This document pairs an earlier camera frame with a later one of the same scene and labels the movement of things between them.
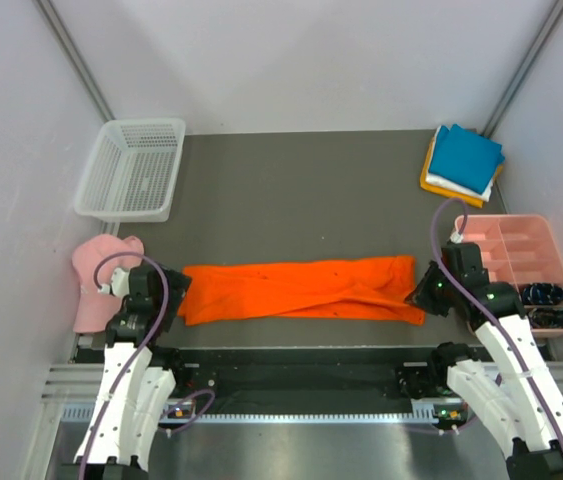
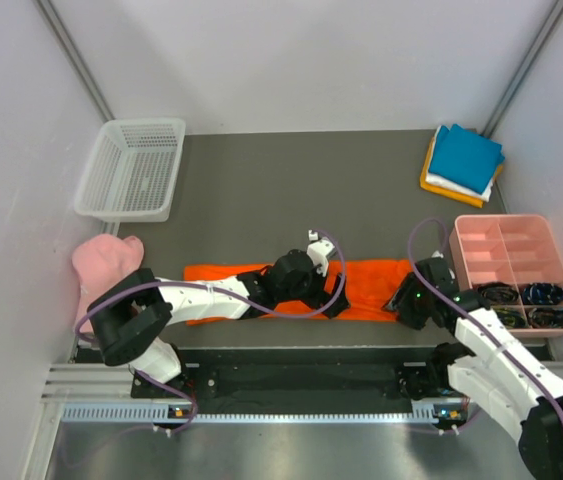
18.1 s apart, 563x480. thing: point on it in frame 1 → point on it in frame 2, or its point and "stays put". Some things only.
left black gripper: [178, 286] → [321, 298]
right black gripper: [420, 297] → [399, 302]
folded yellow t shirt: [455, 195] stays put
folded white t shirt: [432, 178] stays put
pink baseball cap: [95, 311] stays put
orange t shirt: [372, 290] stays put
